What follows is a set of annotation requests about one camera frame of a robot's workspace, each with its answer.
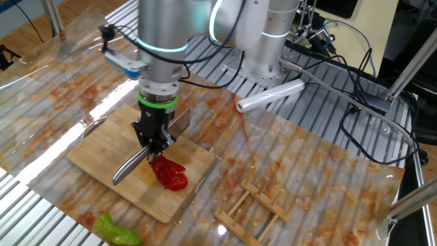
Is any aluminium frame post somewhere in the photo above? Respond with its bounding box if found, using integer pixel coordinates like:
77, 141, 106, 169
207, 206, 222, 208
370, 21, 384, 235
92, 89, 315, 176
40, 0, 64, 37
387, 177, 437, 223
373, 27, 437, 112

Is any cut red chili slice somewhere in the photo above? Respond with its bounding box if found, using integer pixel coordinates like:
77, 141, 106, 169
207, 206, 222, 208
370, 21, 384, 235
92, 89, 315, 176
163, 174, 189, 192

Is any steel cleaver knife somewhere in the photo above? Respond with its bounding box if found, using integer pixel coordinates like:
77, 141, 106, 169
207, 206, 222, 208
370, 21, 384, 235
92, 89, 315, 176
111, 107, 192, 187

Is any bamboo cutting board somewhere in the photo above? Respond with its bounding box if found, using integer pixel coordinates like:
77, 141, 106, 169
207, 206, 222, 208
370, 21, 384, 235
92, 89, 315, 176
66, 104, 218, 225

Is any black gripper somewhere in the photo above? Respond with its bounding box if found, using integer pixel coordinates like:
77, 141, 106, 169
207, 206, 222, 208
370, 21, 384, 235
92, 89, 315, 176
131, 101, 178, 163

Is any beige board panel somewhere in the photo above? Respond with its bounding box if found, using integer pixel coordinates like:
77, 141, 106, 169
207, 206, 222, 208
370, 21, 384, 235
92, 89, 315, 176
320, 0, 399, 78

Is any blue cable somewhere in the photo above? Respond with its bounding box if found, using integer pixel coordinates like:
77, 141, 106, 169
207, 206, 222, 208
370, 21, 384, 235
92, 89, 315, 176
322, 18, 377, 77

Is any white plastic roll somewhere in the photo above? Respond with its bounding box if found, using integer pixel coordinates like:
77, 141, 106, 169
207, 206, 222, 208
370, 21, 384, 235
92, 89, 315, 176
235, 79, 306, 113

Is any black tripod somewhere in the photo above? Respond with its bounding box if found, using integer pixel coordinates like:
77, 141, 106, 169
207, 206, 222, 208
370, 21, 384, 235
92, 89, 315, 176
0, 44, 21, 71

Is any black table cable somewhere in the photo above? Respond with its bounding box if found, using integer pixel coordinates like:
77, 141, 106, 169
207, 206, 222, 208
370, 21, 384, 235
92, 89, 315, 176
340, 47, 421, 166

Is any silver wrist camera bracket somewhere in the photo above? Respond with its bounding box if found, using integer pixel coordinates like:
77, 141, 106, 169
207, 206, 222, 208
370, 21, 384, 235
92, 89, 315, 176
101, 49, 150, 80

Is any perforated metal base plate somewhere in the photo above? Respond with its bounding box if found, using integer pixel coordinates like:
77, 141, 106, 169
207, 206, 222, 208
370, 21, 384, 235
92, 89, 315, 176
221, 51, 298, 90

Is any wooden peg rack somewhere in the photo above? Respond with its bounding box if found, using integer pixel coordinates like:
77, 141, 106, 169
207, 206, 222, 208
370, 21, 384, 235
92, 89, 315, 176
214, 178, 293, 246

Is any large green pepper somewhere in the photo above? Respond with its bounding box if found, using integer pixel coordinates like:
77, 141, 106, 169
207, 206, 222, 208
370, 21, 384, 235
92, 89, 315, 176
94, 212, 142, 246

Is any thick grey cable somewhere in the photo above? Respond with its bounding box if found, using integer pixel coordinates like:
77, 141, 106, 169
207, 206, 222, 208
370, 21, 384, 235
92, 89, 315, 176
279, 57, 419, 151

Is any long black gripper cable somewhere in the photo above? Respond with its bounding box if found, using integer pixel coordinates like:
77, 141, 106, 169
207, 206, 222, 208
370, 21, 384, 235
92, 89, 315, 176
177, 50, 245, 90

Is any red pepper piece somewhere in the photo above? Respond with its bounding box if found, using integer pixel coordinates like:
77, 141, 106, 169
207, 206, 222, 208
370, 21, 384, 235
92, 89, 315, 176
150, 154, 187, 182

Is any thin black camera cable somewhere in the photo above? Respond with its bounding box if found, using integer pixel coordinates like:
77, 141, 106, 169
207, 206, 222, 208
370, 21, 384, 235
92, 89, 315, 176
100, 0, 247, 66

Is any marble pattern plastic mat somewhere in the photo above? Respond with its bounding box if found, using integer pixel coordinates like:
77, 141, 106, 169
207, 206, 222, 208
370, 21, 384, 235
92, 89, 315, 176
0, 5, 406, 246

